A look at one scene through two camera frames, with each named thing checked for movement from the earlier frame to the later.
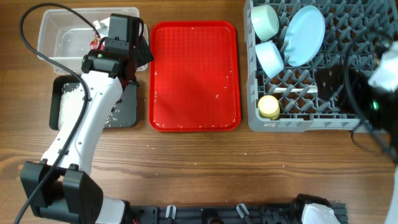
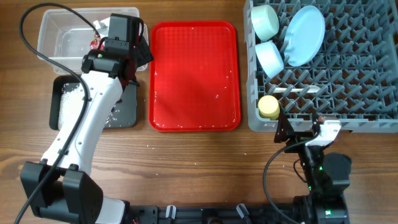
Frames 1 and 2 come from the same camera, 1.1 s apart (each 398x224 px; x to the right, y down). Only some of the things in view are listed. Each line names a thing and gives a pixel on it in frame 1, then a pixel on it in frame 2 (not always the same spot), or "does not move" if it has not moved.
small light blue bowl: [270, 58] does not move
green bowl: [265, 21] does not move
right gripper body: [337, 83] → [299, 137]
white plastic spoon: [312, 89] does not move
